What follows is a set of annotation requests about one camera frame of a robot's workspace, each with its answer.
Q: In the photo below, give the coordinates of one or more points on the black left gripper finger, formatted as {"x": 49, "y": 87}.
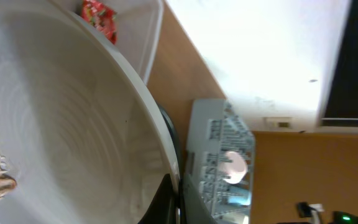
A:
{"x": 162, "y": 207}

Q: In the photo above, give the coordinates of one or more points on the grey plate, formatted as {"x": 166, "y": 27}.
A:
{"x": 81, "y": 150}

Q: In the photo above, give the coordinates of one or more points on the red snack wrapper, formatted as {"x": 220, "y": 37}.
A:
{"x": 101, "y": 17}

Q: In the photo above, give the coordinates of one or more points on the light blue cup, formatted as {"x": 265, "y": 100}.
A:
{"x": 239, "y": 196}

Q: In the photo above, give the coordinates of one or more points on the grey dishwasher rack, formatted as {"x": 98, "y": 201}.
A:
{"x": 214, "y": 129}

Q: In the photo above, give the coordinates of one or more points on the round black tray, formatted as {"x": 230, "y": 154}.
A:
{"x": 176, "y": 143}

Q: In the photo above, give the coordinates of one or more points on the clear plastic bin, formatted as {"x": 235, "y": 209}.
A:
{"x": 138, "y": 26}

